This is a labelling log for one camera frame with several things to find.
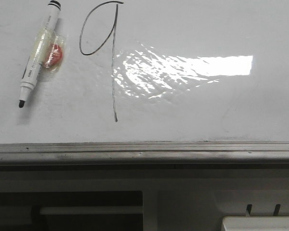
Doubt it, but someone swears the red magnet taped to marker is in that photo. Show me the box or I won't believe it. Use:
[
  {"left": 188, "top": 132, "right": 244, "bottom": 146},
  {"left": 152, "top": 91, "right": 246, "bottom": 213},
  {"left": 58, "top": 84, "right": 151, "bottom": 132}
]
[{"left": 43, "top": 35, "right": 66, "bottom": 72}]

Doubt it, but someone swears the white whiteboard marker pen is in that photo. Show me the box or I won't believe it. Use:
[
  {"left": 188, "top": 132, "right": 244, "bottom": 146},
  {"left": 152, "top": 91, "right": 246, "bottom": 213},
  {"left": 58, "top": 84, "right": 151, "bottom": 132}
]
[{"left": 18, "top": 0, "right": 61, "bottom": 108}]

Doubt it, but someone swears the white glossy whiteboard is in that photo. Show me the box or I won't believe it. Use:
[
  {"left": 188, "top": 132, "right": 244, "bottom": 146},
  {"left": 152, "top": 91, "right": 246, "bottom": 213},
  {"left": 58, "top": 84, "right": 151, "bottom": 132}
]
[{"left": 0, "top": 0, "right": 289, "bottom": 143}]

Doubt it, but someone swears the white box lower right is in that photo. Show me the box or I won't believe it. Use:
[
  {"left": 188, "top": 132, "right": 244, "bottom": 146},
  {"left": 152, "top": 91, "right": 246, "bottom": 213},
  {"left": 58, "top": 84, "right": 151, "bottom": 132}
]
[{"left": 221, "top": 216, "right": 289, "bottom": 231}]

